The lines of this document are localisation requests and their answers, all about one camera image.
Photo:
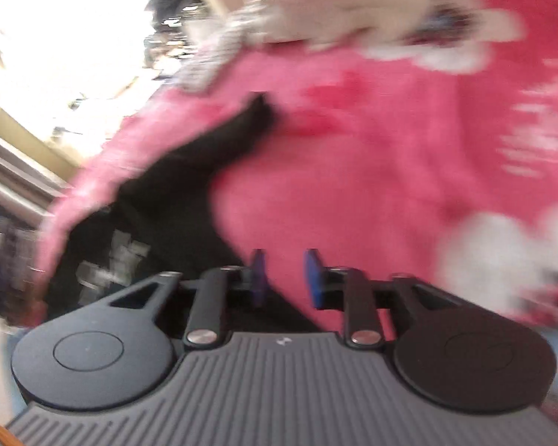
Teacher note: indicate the grey curtain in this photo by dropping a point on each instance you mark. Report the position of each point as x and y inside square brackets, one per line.
[14, 167]

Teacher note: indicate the white crumpled garment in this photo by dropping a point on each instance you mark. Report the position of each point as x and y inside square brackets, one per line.
[335, 4]

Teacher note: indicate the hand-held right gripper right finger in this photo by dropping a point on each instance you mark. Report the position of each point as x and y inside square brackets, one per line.
[314, 283]

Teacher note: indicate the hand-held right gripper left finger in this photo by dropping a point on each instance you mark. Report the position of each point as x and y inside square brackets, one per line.
[259, 281]

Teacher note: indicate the black t-shirt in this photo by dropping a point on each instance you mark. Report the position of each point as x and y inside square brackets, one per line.
[135, 223]

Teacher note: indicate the pink floral blanket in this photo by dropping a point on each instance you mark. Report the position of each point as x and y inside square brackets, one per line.
[353, 172]

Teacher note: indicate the grey checked knit sweater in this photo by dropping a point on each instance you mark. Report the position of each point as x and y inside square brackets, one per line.
[223, 51]

